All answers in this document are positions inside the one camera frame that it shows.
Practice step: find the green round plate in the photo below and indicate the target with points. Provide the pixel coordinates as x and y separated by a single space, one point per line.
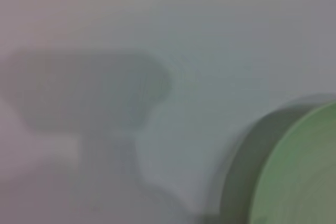
304 176

